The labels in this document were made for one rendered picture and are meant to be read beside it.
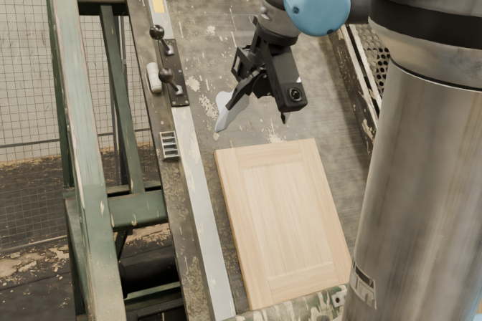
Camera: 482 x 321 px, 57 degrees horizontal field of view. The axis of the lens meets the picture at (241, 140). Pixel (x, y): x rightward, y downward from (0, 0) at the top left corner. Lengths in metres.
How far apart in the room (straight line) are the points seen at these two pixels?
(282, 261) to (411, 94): 0.95
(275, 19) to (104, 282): 0.64
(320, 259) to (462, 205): 0.98
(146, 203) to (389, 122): 0.93
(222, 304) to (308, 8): 0.73
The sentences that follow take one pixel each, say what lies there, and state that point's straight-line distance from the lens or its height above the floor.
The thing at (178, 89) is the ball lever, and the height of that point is 1.39.
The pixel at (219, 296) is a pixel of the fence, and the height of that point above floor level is 0.94.
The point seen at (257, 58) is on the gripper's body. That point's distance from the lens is 0.76.
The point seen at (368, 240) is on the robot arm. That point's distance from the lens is 0.30.
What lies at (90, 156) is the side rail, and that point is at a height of 1.26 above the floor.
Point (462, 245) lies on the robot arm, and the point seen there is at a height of 1.42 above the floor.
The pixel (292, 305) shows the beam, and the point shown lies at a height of 0.90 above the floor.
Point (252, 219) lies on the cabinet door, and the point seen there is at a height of 1.07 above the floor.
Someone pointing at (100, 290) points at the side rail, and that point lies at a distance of 1.01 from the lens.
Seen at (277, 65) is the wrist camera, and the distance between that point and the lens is 0.71.
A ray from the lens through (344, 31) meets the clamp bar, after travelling 1.50.
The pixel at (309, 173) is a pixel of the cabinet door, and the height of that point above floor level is 1.14.
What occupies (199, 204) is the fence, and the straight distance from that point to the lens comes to 1.09.
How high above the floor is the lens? 1.54
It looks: 14 degrees down
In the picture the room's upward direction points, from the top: straight up
